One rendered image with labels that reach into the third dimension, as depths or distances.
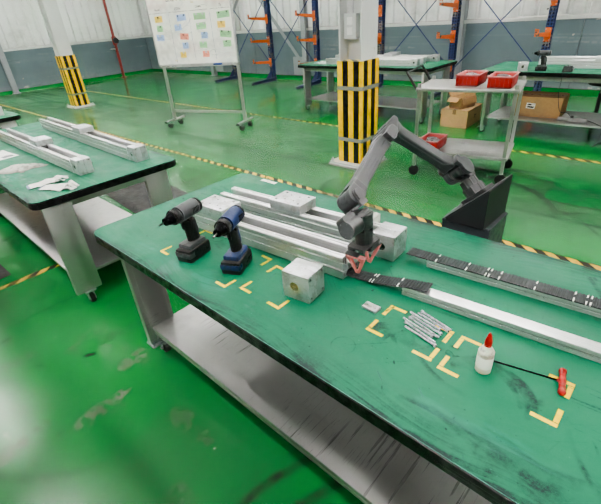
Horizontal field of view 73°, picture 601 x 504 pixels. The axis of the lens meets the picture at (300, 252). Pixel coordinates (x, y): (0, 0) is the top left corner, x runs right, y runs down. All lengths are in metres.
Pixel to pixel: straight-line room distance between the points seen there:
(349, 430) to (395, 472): 0.21
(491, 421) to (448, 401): 0.09
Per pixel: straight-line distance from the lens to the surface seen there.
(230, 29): 6.81
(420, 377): 1.08
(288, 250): 1.49
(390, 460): 1.61
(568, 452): 1.05
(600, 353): 1.25
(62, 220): 2.79
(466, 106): 6.53
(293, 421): 1.69
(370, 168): 1.40
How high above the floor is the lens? 1.57
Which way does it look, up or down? 30 degrees down
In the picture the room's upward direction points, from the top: 5 degrees counter-clockwise
